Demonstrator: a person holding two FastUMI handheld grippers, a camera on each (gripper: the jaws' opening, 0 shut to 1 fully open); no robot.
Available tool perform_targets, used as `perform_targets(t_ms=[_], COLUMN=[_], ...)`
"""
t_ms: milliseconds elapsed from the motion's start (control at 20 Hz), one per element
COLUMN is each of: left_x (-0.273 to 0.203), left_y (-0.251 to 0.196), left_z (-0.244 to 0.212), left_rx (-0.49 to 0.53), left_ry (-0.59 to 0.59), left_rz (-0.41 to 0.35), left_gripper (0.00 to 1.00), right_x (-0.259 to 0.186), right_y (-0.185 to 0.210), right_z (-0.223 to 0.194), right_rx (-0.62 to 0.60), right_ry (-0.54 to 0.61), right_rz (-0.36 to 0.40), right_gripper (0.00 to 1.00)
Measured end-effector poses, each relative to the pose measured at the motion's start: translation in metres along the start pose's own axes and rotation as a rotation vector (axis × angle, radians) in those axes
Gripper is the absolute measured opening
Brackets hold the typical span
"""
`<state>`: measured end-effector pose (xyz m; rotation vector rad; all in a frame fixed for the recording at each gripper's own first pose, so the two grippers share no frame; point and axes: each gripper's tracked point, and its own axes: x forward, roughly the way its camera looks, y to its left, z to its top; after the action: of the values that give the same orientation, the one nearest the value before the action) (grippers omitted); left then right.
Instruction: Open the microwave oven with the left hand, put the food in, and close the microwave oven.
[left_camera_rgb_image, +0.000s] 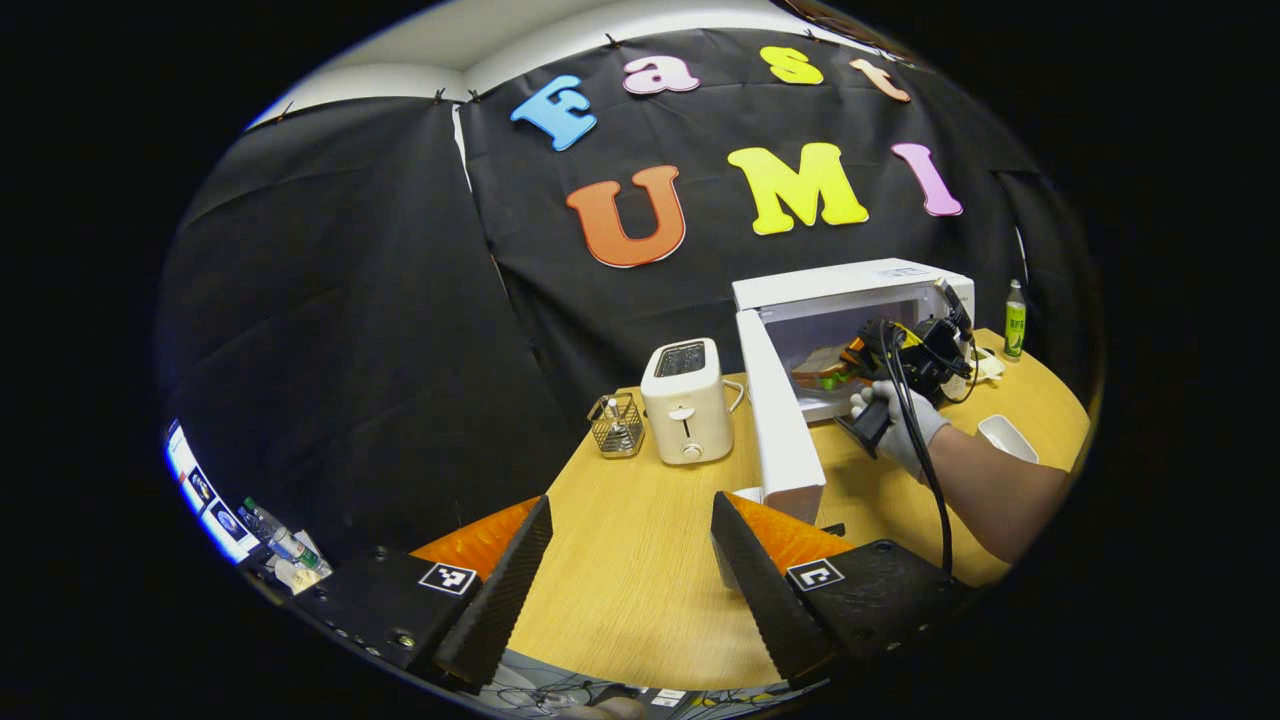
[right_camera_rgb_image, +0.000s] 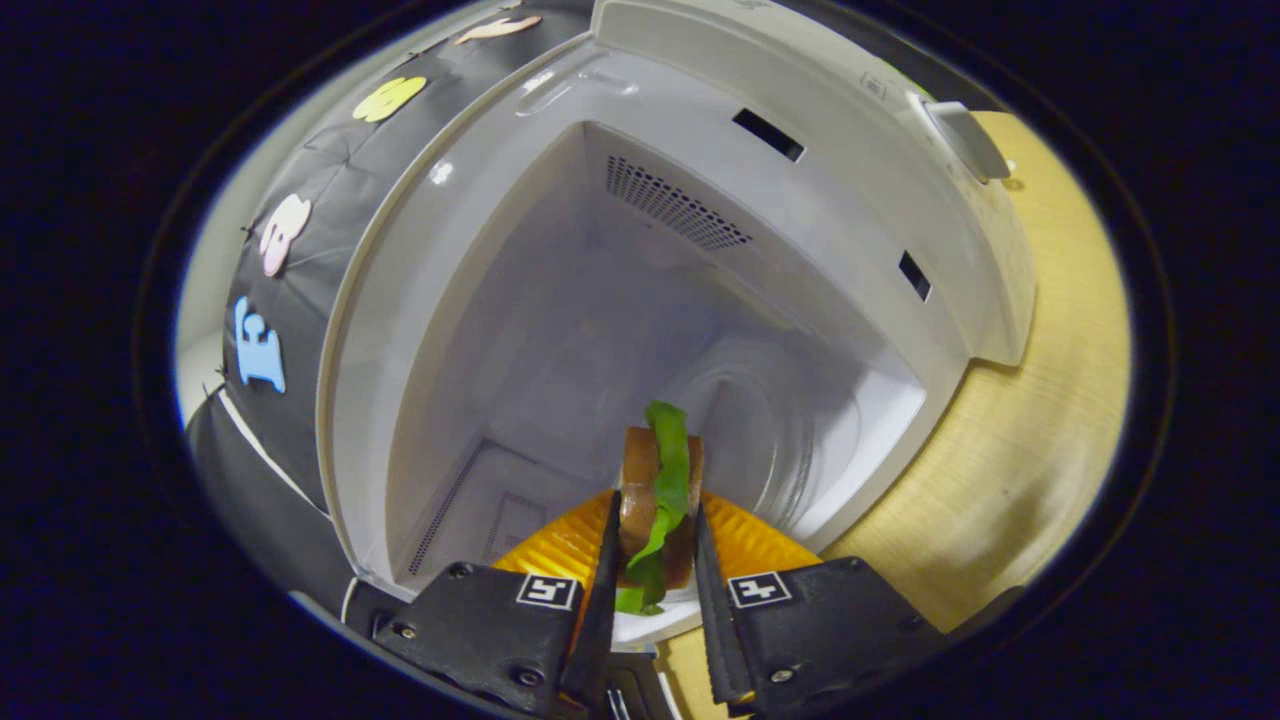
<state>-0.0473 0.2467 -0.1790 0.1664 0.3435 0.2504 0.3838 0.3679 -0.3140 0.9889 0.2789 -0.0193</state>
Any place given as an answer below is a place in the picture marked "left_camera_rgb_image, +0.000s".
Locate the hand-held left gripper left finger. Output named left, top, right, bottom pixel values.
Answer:
left=300, top=494, right=554, bottom=691

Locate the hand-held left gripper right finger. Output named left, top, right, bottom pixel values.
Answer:
left=710, top=491, right=976, bottom=691

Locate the bread slice with lettuce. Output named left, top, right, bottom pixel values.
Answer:
left=792, top=345, right=863, bottom=392

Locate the white microwave oven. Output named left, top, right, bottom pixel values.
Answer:
left=712, top=259, right=976, bottom=591

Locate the green drink bottle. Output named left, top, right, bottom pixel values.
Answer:
left=1004, top=279, right=1028, bottom=360

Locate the white rectangular tray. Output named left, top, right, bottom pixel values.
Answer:
left=977, top=414, right=1041, bottom=465

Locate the white toaster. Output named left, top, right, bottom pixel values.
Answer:
left=640, top=338, right=748, bottom=466

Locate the clear plastic water bottle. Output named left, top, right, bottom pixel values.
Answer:
left=242, top=497, right=323, bottom=573

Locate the blue white printed banner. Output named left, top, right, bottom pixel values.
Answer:
left=165, top=420, right=263, bottom=567

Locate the black backdrop cloth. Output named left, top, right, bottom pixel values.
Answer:
left=155, top=28, right=1101, bottom=561

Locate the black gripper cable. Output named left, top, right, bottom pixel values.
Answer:
left=878, top=320, right=956, bottom=579

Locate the wire mesh basket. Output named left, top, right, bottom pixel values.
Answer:
left=587, top=392, right=646, bottom=459

